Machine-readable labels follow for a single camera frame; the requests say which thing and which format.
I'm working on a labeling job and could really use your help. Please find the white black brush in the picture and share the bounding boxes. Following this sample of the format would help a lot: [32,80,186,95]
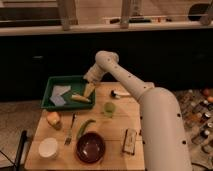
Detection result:
[111,90,131,99]

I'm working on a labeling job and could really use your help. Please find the green plastic cup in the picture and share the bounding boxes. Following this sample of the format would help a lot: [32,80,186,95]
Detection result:
[103,102,116,118]

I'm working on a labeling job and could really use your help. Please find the brown rectangular sponge block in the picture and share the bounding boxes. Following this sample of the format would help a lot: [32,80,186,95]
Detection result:
[122,128,137,155]

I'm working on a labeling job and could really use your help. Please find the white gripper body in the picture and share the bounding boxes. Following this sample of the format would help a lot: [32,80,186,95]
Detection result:
[83,64,106,84]

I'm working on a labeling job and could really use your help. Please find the white cup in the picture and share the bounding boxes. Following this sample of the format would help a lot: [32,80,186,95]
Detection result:
[38,138,58,159]

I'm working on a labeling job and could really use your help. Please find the orange yellow fruit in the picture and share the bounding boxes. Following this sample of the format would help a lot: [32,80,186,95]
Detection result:
[46,112,61,130]

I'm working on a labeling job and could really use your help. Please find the wooden board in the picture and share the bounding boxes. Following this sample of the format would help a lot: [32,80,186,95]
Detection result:
[24,82,145,171]

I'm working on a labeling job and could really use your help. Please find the green plastic tray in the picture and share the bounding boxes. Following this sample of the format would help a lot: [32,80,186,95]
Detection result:
[41,75,95,111]

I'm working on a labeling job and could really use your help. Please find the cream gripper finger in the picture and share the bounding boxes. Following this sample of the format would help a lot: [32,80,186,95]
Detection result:
[83,83,95,98]

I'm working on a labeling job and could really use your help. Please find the dark red bowl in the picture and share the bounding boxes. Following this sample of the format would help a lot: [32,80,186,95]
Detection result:
[76,132,106,164]

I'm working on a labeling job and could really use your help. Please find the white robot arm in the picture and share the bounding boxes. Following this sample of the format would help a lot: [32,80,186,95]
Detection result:
[84,51,193,171]

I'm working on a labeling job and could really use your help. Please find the metal fork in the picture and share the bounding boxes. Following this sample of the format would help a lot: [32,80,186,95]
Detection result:
[64,114,76,145]

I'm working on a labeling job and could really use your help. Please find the light blue cloth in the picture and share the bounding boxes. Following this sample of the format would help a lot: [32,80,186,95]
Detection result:
[50,85,71,106]

